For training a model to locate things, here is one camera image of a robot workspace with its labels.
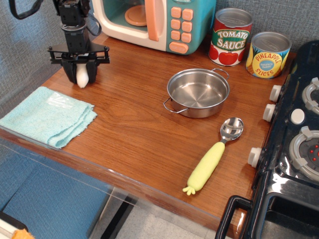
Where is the light blue cloth napkin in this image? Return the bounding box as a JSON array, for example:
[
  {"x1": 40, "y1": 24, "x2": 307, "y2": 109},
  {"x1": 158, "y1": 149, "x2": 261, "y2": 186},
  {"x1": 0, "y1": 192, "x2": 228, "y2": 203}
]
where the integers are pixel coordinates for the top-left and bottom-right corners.
[{"x1": 0, "y1": 87, "x2": 97, "y2": 149}]

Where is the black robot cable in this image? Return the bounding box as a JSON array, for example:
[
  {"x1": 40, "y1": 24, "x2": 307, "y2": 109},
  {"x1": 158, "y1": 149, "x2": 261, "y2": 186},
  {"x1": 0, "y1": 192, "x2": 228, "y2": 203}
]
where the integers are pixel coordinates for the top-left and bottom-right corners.
[{"x1": 8, "y1": 0, "x2": 102, "y2": 37}]

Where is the plush white brown mushroom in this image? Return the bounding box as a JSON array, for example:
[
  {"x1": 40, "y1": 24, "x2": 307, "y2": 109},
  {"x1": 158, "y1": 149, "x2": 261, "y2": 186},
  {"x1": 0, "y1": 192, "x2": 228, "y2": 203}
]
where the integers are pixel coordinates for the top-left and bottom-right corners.
[{"x1": 76, "y1": 64, "x2": 89, "y2": 89}]

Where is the tomato sauce can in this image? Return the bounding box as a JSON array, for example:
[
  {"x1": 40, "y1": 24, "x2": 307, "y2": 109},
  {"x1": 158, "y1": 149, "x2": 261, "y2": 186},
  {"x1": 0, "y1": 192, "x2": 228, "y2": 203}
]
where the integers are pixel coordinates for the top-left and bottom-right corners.
[{"x1": 209, "y1": 7, "x2": 253, "y2": 66}]

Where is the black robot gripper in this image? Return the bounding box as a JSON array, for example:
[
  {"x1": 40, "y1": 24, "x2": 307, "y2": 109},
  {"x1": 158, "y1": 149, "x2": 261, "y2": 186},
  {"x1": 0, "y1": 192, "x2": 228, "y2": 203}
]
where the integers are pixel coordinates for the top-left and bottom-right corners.
[{"x1": 47, "y1": 23, "x2": 110, "y2": 84}]

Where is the teal toy microwave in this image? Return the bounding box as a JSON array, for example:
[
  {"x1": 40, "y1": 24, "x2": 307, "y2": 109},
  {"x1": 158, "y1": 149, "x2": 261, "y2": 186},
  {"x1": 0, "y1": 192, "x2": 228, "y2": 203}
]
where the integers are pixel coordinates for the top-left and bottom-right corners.
[{"x1": 92, "y1": 0, "x2": 216, "y2": 55}]

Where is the spoon with yellow handle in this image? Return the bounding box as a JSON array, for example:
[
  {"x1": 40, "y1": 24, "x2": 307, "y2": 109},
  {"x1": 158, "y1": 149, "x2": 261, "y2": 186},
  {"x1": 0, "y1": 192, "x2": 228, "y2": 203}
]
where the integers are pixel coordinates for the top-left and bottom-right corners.
[{"x1": 182, "y1": 117, "x2": 244, "y2": 196}]

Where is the orange object at corner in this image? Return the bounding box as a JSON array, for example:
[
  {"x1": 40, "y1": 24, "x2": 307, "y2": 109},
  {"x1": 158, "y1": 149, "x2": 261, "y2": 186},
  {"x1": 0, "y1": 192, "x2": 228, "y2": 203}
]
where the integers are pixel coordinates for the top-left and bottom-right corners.
[{"x1": 11, "y1": 229, "x2": 34, "y2": 239}]

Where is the small steel pot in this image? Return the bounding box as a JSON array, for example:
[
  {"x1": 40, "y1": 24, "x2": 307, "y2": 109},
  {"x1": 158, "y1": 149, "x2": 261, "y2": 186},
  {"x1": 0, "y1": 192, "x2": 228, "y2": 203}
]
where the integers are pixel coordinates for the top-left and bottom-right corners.
[{"x1": 163, "y1": 68, "x2": 230, "y2": 119}]

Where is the pineapple slices can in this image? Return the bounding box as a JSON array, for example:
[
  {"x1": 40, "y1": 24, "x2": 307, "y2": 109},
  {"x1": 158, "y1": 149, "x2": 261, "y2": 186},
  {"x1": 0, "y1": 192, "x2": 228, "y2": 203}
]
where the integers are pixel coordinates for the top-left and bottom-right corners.
[{"x1": 246, "y1": 31, "x2": 292, "y2": 79}]

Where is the black toy stove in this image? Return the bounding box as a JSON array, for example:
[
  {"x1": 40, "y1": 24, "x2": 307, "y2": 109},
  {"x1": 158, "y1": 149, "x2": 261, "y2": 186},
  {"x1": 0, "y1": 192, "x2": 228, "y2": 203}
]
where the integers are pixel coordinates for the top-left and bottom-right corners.
[{"x1": 216, "y1": 40, "x2": 319, "y2": 239}]

